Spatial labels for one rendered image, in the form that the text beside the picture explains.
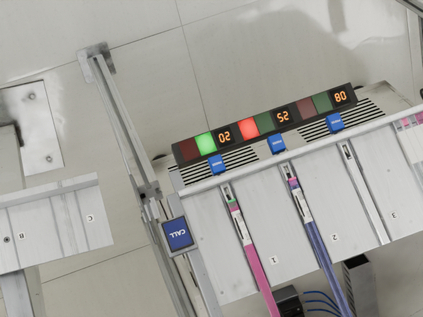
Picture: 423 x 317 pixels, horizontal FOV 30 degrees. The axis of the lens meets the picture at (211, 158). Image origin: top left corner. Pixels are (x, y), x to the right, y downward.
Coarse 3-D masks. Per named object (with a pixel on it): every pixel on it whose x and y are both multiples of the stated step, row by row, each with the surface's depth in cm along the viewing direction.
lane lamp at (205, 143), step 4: (208, 132) 137; (196, 136) 137; (200, 136) 137; (204, 136) 137; (208, 136) 137; (196, 140) 137; (200, 140) 137; (204, 140) 137; (208, 140) 137; (212, 140) 137; (200, 144) 137; (204, 144) 137; (208, 144) 137; (212, 144) 137; (200, 148) 137; (204, 148) 137; (208, 148) 137; (212, 148) 137; (216, 148) 137; (200, 152) 136; (204, 152) 137; (208, 152) 137
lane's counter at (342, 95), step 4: (340, 88) 140; (344, 88) 140; (332, 92) 140; (336, 92) 140; (340, 92) 140; (344, 92) 140; (332, 96) 140; (336, 96) 140; (340, 96) 140; (344, 96) 140; (348, 96) 140; (336, 100) 140; (340, 100) 140; (344, 100) 140; (348, 100) 140; (336, 104) 140; (340, 104) 140
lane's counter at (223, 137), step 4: (224, 128) 138; (228, 128) 138; (216, 132) 138; (220, 132) 138; (224, 132) 138; (228, 132) 138; (216, 136) 137; (220, 136) 137; (224, 136) 137; (228, 136) 137; (232, 136) 137; (220, 140) 137; (224, 140) 137; (228, 140) 137; (232, 140) 137; (220, 144) 137; (224, 144) 137; (228, 144) 137
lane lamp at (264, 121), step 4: (268, 112) 139; (256, 116) 139; (260, 116) 139; (264, 116) 139; (268, 116) 139; (256, 120) 138; (260, 120) 138; (264, 120) 138; (268, 120) 138; (256, 124) 138; (260, 124) 138; (264, 124) 138; (268, 124) 138; (272, 124) 138; (260, 128) 138; (264, 128) 138; (268, 128) 138; (272, 128) 138; (260, 132) 138; (264, 132) 138
